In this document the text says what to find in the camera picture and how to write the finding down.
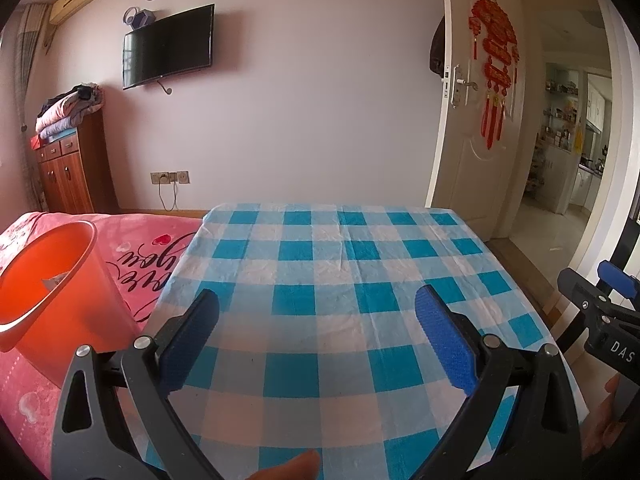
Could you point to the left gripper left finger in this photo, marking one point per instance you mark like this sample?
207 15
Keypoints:
91 439

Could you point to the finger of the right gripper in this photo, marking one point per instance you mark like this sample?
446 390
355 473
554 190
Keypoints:
594 309
626 285

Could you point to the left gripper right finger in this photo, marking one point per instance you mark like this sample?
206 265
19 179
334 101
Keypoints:
518 419

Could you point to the orange plastic trash bucket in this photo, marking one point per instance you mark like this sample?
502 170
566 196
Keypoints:
85 308

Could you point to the trash inside bucket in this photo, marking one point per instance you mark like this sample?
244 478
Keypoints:
51 283

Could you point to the person's right hand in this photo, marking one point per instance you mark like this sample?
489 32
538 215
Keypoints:
601 428

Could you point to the person's left hand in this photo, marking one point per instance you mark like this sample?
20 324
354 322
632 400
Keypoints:
305 466

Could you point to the white room door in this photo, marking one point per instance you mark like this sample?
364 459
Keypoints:
466 177

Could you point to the pink heart-print bedspread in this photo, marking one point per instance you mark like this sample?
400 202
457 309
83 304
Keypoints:
141 251

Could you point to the blue white checkered tablecloth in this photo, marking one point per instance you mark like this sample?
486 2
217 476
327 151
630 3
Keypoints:
318 345

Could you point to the brown wooden cabinet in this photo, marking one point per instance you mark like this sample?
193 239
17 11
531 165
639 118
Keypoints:
74 170

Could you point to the dark bag behind door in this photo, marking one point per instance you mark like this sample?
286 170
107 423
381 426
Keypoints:
437 52

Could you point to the red Chinese knot decoration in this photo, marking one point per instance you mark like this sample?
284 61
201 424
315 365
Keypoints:
495 44

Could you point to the folded blankets stack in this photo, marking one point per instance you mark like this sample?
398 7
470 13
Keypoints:
66 111

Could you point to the grey patterned curtain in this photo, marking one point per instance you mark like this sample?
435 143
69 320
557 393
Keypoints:
27 37

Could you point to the silver door handle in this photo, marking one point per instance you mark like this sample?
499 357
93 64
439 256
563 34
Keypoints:
460 88

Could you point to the wall power outlet strip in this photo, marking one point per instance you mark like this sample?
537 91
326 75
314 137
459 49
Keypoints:
170 177

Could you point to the wall-mounted black television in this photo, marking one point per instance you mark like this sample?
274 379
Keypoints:
177 44

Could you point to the purple wall ornament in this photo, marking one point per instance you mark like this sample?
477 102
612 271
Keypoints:
137 18

